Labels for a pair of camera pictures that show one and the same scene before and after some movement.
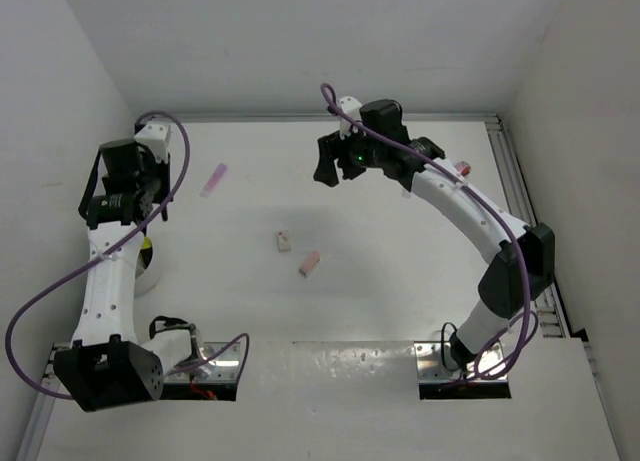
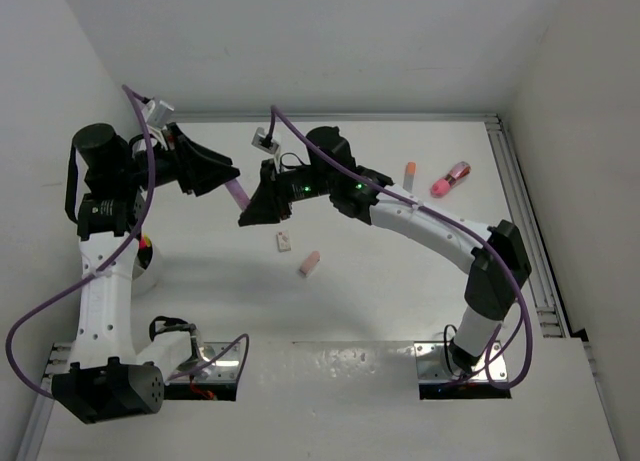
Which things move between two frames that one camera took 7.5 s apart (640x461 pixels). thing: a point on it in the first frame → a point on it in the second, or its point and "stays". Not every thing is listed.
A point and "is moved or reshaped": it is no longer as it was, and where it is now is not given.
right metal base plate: [442, 376] stays
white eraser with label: [283, 241] stays
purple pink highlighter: [213, 180] is moved or reshaped
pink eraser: [310, 263] stays
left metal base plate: [213, 381] stays
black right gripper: [330, 148] → [270, 203]
